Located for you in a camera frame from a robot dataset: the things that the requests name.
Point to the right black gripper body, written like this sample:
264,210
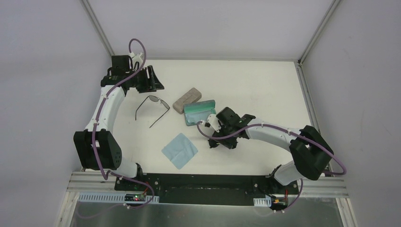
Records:
224,130

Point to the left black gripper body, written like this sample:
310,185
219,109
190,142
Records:
149,79

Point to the blue-green glasses case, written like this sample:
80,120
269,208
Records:
198,111

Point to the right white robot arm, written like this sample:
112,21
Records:
309,151

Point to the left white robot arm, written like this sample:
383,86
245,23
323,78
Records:
96,146

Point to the lower blue cleaning cloth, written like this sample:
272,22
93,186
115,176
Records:
180,151

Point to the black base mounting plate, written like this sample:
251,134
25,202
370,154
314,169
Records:
230,190

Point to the left thin-frame sunglasses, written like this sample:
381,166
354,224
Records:
152,108

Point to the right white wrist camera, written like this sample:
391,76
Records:
213,122

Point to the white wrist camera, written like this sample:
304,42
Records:
213,122
139,57

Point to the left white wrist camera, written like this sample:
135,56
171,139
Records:
139,57

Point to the right white cable duct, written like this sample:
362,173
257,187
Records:
262,202

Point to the white cable duct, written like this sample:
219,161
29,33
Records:
262,202
130,198

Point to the left white cable duct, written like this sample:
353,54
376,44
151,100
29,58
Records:
130,198

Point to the aluminium front rail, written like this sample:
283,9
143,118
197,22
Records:
325,187

